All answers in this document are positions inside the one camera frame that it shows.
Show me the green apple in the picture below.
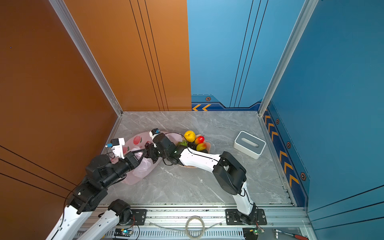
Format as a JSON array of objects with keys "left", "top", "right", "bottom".
[{"left": 179, "top": 141, "right": 188, "bottom": 147}]

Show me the red handled tool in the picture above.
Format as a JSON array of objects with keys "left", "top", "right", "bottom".
[{"left": 273, "top": 229, "right": 309, "bottom": 240}]

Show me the pink printed plastic bag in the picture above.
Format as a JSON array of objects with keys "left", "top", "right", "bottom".
[{"left": 122, "top": 132, "right": 184, "bottom": 186}]

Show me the right aluminium corner post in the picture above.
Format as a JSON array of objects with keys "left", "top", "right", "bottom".
[{"left": 258, "top": 0, "right": 319, "bottom": 117}]

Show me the right green circuit board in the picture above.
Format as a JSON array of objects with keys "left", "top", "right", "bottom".
[{"left": 250, "top": 228, "right": 265, "bottom": 235}]

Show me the pink fruit plate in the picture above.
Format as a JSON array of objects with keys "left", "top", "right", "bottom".
[{"left": 183, "top": 142, "right": 211, "bottom": 169}]

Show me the left green circuit board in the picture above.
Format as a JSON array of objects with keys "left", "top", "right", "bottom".
[{"left": 114, "top": 228, "right": 134, "bottom": 238}]

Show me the white grey tissue box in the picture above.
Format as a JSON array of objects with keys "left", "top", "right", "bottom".
[{"left": 234, "top": 131, "right": 266, "bottom": 159}]

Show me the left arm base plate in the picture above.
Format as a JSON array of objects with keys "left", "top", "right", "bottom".
[{"left": 119, "top": 209, "right": 148, "bottom": 226}]

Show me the coiled clear cable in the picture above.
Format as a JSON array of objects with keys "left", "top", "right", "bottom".
[{"left": 148, "top": 215, "right": 224, "bottom": 240}]

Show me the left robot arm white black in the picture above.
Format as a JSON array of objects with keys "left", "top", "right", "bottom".
[{"left": 47, "top": 149, "right": 148, "bottom": 240}]

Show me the aluminium front rail frame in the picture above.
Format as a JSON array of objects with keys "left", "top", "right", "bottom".
[{"left": 53, "top": 203, "right": 319, "bottom": 240}]

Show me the aluminium corner post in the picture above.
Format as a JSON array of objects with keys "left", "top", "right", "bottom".
[
  {"left": 49, "top": 0, "right": 124, "bottom": 117},
  {"left": 258, "top": 0, "right": 319, "bottom": 117}
]

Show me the left aluminium corner post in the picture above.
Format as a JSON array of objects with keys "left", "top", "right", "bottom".
[{"left": 49, "top": 0, "right": 124, "bottom": 117}]

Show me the yellow red mango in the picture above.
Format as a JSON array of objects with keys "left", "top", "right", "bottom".
[{"left": 196, "top": 143, "right": 207, "bottom": 152}]

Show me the green circuit board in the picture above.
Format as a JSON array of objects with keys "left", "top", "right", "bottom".
[
  {"left": 114, "top": 228, "right": 134, "bottom": 238},
  {"left": 250, "top": 228, "right": 265, "bottom": 235}
]

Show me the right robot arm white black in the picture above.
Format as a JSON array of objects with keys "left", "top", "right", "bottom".
[{"left": 149, "top": 129, "right": 258, "bottom": 225}]

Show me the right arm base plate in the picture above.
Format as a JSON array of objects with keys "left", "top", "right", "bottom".
[{"left": 224, "top": 208, "right": 268, "bottom": 226}]

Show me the red yellow apple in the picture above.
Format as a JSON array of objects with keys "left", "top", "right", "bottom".
[{"left": 195, "top": 135, "right": 205, "bottom": 145}]

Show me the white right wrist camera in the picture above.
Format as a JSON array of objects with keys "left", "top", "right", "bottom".
[{"left": 149, "top": 128, "right": 161, "bottom": 148}]

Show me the purple grape bunch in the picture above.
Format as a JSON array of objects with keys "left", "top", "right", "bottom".
[{"left": 188, "top": 142, "right": 197, "bottom": 151}]

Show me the yellow orange fruit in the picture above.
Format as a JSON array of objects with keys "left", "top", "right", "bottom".
[{"left": 184, "top": 131, "right": 196, "bottom": 143}]

